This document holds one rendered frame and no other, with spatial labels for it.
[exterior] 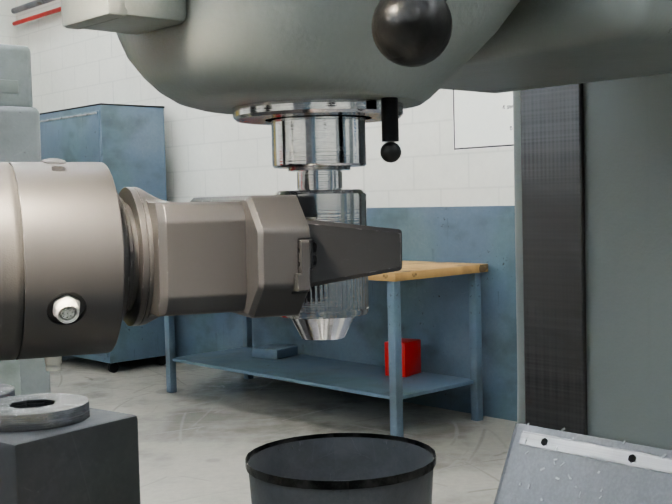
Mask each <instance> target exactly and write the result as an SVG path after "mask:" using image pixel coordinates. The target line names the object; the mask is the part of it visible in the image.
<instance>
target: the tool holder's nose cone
mask: <svg viewBox="0 0 672 504"><path fill-rule="evenodd" d="M291 319H292V318H291ZM353 319H354V317H350V318H338V319H292V321H293V323H294V325H295V327H296V328H297V330H298V332H299V334H300V336H301V338H302V339H305V340H336V339H342V338H345V336H346V334H347V332H348V329H349V327H350V325H351V323H352V321H353Z"/></svg>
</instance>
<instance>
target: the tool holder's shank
mask: <svg viewBox="0 0 672 504"><path fill-rule="evenodd" d="M345 170H351V167H350V166H307V167H290V168H288V171H292V172H297V189H299V190H339V189H341V188H343V180H342V171H345Z"/></svg>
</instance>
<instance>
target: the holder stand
mask: <svg viewBox="0 0 672 504"><path fill-rule="evenodd" d="M0 504H141V501H140V474H139V446H138V419H137V416H136V415H133V414H127V413H120V412H114V411H108V410H102V409H95V408H89V400H88V398H87V397H85V396H81V395H77V394H65V393H40V394H28V395H17V396H15V388H14V386H12V385H8V384H2V383H0Z"/></svg>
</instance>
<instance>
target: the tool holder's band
mask: <svg viewBox="0 0 672 504"><path fill-rule="evenodd" d="M274 195H296V196H297V198H298V201H299V203H300V206H301V208H302V211H322V210H359V209H367V194H366V192H365V191H364V190H363V189H339V190H295V191H277V192H276V193H275V194H274Z"/></svg>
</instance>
